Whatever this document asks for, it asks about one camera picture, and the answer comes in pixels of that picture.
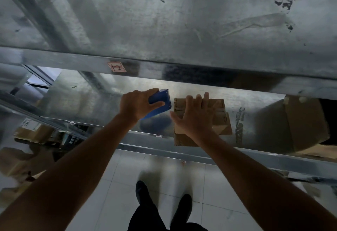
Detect person's left hand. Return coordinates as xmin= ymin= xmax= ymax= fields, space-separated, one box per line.
xmin=119 ymin=88 xmax=166 ymax=123

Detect person's right hand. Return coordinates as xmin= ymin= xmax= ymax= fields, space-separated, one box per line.
xmin=170 ymin=92 xmax=219 ymax=142

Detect blue tape dispenser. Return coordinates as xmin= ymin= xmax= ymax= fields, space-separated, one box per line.
xmin=140 ymin=89 xmax=172 ymax=120

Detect small brown cardboard box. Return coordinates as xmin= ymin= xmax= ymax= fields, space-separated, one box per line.
xmin=173 ymin=98 xmax=233 ymax=147

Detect person's left forearm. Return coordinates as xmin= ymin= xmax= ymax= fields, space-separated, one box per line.
xmin=0 ymin=112 xmax=138 ymax=231

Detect person's right forearm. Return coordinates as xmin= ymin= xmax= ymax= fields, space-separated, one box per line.
xmin=193 ymin=130 xmax=337 ymax=231

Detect pink shelf label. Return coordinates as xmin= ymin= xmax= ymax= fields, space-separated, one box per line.
xmin=107 ymin=61 xmax=127 ymax=73

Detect grey metal shelf rack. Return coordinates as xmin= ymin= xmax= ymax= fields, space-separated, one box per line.
xmin=0 ymin=0 xmax=337 ymax=186

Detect person's black left shoe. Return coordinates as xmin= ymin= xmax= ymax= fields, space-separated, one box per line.
xmin=135 ymin=180 xmax=156 ymax=214

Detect person's black shoe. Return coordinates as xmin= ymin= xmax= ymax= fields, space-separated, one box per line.
xmin=135 ymin=180 xmax=156 ymax=214
xmin=171 ymin=194 xmax=193 ymax=227

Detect person's black right shoe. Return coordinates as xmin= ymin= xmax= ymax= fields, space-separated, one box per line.
xmin=171 ymin=194 xmax=193 ymax=227

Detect large brown cardboard box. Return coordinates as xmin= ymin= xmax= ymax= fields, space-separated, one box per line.
xmin=282 ymin=95 xmax=331 ymax=153

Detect dark box with pattern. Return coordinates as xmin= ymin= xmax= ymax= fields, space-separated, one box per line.
xmin=59 ymin=124 xmax=86 ymax=148

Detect person's black trousers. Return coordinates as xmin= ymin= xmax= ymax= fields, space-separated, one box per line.
xmin=127 ymin=204 xmax=209 ymax=231

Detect flat brown cardboard sheet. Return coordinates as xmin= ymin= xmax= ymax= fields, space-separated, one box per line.
xmin=292 ymin=143 xmax=337 ymax=161

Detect white labelled cardboard box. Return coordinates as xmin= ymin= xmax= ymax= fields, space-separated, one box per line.
xmin=14 ymin=118 xmax=54 ymax=144

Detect crumpled brown cardboard box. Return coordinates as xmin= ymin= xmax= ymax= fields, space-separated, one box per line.
xmin=0 ymin=146 xmax=54 ymax=184

